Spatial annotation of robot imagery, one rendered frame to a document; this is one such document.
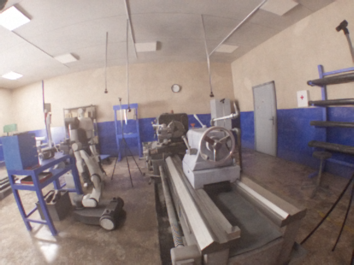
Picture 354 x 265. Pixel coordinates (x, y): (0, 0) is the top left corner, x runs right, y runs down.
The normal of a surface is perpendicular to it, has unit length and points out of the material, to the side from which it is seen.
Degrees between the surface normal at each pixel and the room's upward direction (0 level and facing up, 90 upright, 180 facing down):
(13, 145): 90
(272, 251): 90
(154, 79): 90
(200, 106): 90
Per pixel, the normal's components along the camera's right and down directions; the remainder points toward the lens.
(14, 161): 0.15, 0.07
